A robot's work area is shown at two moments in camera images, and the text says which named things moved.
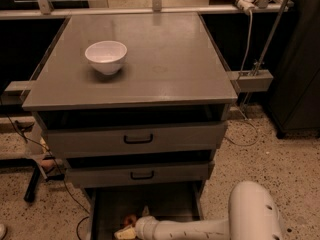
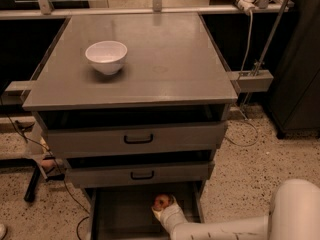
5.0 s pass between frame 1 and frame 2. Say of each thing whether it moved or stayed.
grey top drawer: stayed
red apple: moved
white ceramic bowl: stayed
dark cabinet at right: stayed
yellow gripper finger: moved
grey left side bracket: stayed
